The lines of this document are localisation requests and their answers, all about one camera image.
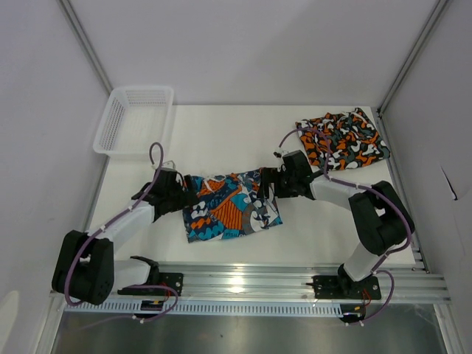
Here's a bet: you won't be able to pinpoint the left aluminium side rail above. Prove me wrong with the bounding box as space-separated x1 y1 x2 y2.
78 155 110 232

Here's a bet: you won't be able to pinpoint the left aluminium corner post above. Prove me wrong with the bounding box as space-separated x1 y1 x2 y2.
57 0 113 94

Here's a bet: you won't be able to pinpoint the white plastic basket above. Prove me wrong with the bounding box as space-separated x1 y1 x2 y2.
93 86 174 159

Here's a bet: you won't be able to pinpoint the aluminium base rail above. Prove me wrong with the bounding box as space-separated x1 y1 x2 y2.
49 262 451 305

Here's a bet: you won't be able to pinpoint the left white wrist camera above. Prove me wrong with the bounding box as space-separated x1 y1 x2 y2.
162 160 176 170

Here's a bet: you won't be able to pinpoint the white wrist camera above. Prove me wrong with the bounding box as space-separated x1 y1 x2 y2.
162 160 176 170
273 147 288 159

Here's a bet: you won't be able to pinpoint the white slotted cable duct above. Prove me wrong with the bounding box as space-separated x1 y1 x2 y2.
65 299 343 318

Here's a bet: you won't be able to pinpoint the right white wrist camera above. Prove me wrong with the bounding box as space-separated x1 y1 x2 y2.
273 147 288 159

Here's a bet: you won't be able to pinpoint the aluminium corner post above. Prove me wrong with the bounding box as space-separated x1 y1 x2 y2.
57 0 113 94
377 0 452 117

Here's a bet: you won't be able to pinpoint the aluminium side rail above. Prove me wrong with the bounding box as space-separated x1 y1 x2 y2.
373 108 430 274
78 155 110 232

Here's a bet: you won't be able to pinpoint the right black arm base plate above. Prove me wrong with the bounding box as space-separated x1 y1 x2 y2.
306 275 381 300

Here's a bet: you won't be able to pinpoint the orange black camouflage shorts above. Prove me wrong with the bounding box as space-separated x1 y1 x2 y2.
295 108 390 170

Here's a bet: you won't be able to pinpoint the right aluminium side rail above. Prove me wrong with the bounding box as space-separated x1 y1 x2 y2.
373 108 430 274

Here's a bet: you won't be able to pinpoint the blue patterned shorts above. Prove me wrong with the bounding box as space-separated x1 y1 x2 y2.
182 168 282 243

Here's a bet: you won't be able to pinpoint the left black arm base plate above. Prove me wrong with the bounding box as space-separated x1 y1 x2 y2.
117 273 184 297

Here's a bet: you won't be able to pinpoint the right aluminium corner post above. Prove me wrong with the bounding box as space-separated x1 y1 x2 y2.
377 0 452 117

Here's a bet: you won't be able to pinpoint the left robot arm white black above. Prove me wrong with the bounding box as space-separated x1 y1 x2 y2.
52 167 198 306

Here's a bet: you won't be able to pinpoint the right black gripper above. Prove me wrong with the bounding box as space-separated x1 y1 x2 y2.
257 167 299 199

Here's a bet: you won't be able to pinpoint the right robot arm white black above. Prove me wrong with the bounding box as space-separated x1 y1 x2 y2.
258 150 414 298

